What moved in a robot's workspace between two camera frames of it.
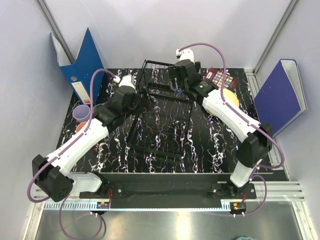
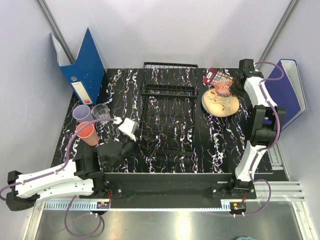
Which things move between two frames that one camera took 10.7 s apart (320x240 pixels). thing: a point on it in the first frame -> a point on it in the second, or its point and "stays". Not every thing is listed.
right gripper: x=172 y=74 -> x=236 y=92
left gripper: x=140 y=110 -> x=149 y=145
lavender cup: x=81 y=113 stays
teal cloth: x=248 y=238 stays
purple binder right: x=281 y=100 stays
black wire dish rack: x=161 y=126 stays
